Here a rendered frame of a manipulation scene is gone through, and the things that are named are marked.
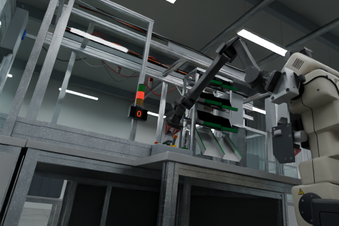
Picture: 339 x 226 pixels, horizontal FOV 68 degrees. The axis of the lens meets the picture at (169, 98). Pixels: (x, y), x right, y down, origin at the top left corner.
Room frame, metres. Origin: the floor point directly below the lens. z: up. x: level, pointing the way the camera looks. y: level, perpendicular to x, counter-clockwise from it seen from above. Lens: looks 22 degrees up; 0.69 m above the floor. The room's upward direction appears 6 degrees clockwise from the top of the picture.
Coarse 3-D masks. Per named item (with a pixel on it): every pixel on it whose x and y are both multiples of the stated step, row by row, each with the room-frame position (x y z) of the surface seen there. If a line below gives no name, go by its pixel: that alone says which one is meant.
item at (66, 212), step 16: (64, 192) 2.74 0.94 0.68; (80, 192) 2.82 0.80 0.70; (96, 192) 2.89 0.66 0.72; (112, 192) 2.97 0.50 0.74; (128, 192) 3.05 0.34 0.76; (144, 192) 3.14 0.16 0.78; (64, 208) 2.72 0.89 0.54; (80, 208) 2.83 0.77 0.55; (96, 208) 2.91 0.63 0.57; (112, 208) 2.98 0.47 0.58; (128, 208) 3.06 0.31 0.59; (144, 208) 3.15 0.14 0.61; (64, 224) 2.43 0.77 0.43; (80, 224) 2.85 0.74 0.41; (96, 224) 2.92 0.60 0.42; (112, 224) 3.00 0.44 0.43; (128, 224) 3.08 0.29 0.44; (144, 224) 3.16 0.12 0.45
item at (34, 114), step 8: (72, 0) 1.34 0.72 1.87; (104, 0) 1.43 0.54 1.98; (120, 8) 1.48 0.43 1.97; (64, 16) 1.33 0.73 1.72; (136, 16) 1.54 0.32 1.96; (144, 16) 1.56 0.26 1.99; (64, 24) 1.34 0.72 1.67; (56, 40) 1.33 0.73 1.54; (56, 48) 1.34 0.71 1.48; (48, 64) 1.33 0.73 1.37; (48, 72) 1.34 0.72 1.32; (48, 80) 1.34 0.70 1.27; (40, 88) 1.33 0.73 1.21; (40, 96) 1.34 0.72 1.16; (40, 104) 1.34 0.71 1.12; (32, 112) 1.33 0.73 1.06
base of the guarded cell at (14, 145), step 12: (0, 144) 0.98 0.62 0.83; (12, 144) 0.99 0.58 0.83; (24, 144) 1.00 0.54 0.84; (0, 156) 0.98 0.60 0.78; (12, 156) 0.99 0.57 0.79; (0, 168) 0.98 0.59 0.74; (12, 168) 1.00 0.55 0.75; (0, 180) 0.99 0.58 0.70; (12, 180) 2.18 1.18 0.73; (0, 192) 0.99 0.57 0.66; (0, 204) 1.00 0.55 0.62; (0, 216) 2.18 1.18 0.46
